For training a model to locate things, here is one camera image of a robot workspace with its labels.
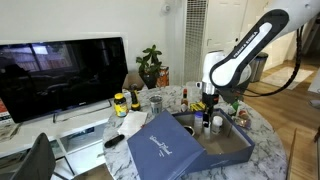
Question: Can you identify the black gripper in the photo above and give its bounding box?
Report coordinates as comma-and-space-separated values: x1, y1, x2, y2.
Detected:
202, 93, 219, 115

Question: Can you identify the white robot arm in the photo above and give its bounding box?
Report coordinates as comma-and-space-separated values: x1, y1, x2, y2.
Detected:
202, 0, 320, 114

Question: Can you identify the white bottle blue cap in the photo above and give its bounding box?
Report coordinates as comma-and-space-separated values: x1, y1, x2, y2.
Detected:
194, 111, 203, 135

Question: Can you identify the white jar in box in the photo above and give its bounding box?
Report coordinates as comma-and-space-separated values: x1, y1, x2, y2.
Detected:
211, 116, 223, 134

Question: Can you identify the brown sauce bottle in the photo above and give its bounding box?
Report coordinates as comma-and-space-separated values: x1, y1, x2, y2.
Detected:
181, 88, 188, 112

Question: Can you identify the orange box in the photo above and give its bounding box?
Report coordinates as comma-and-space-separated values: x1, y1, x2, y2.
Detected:
157, 66, 169, 87

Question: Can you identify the dark blue box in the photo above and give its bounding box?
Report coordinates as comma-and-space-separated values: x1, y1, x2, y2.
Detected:
127, 108, 255, 180

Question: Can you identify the yellow vitamin bottle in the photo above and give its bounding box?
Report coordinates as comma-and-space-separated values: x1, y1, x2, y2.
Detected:
114, 93, 128, 117

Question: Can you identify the grey trash can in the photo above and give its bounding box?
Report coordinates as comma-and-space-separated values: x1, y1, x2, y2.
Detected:
250, 52, 268, 82

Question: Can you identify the potted green plant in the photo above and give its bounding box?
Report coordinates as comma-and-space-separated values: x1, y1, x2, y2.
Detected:
136, 45, 162, 89

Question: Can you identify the yellow black flashlight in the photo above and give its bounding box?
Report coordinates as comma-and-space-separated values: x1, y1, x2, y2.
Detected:
129, 84, 141, 111

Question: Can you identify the white napkin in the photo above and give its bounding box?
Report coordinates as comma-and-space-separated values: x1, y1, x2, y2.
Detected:
117, 111, 148, 137

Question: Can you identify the black remote control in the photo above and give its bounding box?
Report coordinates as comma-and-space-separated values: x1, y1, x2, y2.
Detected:
104, 134, 125, 148

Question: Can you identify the white tv stand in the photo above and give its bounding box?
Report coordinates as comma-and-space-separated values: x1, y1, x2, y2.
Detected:
0, 100, 115, 179

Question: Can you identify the black television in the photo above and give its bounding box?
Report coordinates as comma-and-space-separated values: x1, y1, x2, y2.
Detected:
0, 37, 128, 123

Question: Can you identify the dark grey chair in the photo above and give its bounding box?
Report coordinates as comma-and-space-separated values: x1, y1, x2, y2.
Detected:
9, 133, 68, 180

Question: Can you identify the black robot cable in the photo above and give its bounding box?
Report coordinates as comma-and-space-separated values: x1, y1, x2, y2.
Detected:
241, 24, 304, 98

